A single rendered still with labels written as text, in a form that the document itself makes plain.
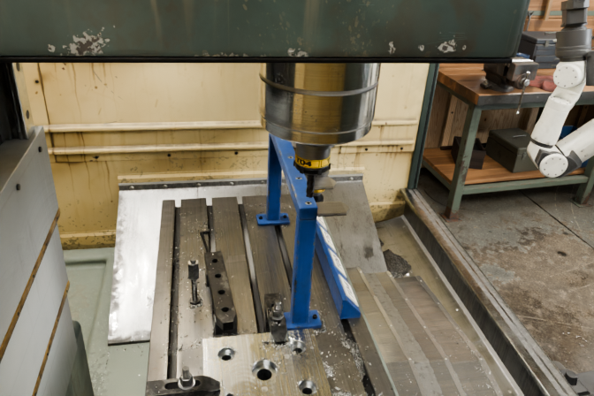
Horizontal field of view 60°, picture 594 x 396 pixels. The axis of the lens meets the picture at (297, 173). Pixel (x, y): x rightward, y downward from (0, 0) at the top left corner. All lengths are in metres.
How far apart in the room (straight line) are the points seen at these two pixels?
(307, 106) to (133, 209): 1.29
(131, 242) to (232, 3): 1.34
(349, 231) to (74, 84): 1.03
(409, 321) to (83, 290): 1.08
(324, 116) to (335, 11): 0.14
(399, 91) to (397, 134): 0.17
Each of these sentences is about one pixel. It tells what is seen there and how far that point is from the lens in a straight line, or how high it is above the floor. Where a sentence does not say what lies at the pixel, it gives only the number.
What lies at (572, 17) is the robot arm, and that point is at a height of 1.55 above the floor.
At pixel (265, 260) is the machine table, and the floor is 0.90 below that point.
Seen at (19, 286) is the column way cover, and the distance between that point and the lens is 0.86.
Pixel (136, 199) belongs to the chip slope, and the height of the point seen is 0.83.
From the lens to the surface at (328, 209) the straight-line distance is 1.08.
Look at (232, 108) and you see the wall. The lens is 1.78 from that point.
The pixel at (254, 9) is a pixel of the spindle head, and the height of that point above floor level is 1.68.
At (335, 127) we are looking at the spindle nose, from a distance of 0.65.
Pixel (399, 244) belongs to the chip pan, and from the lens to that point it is 2.00.
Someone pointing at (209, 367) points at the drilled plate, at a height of 0.99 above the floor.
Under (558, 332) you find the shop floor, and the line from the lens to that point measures 2.91.
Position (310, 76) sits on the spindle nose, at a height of 1.60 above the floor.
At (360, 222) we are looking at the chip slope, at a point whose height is 0.77.
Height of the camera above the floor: 1.78
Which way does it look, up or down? 28 degrees down
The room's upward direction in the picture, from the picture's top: 3 degrees clockwise
